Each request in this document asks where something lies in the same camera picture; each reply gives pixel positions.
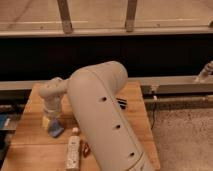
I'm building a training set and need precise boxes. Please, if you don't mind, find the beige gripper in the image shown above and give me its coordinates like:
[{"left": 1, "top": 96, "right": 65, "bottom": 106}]
[{"left": 42, "top": 105, "right": 62, "bottom": 130}]

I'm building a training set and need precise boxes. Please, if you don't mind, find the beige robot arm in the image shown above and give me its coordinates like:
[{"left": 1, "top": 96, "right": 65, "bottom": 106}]
[{"left": 39, "top": 61, "right": 154, "bottom": 171}]

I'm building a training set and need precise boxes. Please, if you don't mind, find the white plastic bottle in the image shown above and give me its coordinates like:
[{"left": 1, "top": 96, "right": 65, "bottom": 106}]
[{"left": 66, "top": 127, "right": 81, "bottom": 171}]

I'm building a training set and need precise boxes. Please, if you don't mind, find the red pocket knife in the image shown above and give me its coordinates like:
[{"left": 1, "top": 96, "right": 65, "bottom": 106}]
[{"left": 83, "top": 143, "right": 91, "bottom": 158}]

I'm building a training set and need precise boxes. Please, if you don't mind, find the black eraser block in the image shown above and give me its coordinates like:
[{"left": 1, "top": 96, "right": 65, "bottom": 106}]
[{"left": 116, "top": 98, "right": 127, "bottom": 109}]

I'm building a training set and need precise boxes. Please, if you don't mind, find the metal frame post left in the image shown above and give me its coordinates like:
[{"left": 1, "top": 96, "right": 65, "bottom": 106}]
[{"left": 57, "top": 0, "right": 72, "bottom": 34}]

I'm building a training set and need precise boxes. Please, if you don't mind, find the metal frame post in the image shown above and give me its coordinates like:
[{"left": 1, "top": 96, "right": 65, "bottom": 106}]
[
  {"left": 125, "top": 0, "right": 137, "bottom": 32},
  {"left": 57, "top": 0, "right": 72, "bottom": 34}
]

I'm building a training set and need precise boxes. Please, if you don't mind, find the metal frame post right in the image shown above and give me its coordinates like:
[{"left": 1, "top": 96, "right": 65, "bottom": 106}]
[{"left": 125, "top": 0, "right": 137, "bottom": 32}]

